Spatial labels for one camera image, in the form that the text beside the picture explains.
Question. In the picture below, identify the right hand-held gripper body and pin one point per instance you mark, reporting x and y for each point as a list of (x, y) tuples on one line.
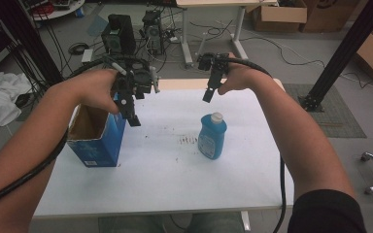
[(213, 61)]

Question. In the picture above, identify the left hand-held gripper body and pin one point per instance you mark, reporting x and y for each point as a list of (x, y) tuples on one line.
[(135, 77)]

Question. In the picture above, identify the blue bottle with white cap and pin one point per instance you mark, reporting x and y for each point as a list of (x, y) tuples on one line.
[(212, 136)]

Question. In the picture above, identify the person's right hand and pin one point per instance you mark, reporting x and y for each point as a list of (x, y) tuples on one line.
[(241, 77)]

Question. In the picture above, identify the person's left hand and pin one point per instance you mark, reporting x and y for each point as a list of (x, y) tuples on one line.
[(97, 89)]

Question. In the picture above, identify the white-legged wooden desk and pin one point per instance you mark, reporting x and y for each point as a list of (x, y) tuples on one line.
[(213, 19)]

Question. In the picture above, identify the black computer tower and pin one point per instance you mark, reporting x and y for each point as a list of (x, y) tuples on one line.
[(119, 35)]

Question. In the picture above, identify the silver computer tower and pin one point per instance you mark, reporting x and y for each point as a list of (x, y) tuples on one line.
[(152, 31)]

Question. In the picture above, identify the open cardboard box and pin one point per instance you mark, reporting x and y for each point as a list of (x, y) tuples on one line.
[(278, 16)]

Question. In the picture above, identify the round white table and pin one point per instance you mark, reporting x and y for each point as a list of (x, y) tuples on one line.
[(57, 9)]

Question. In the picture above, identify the black metal stand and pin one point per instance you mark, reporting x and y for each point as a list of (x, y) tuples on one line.
[(29, 42)]

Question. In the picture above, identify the grey floor mat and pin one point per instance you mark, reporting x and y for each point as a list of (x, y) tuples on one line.
[(333, 110)]

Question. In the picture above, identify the large cardboard box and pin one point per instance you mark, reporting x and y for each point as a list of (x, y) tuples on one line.
[(330, 13)]

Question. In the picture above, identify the white cloth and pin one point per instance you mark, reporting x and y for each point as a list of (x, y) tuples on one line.
[(0, 97)]

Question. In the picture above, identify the black metal post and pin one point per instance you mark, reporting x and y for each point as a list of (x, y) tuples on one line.
[(346, 55)]

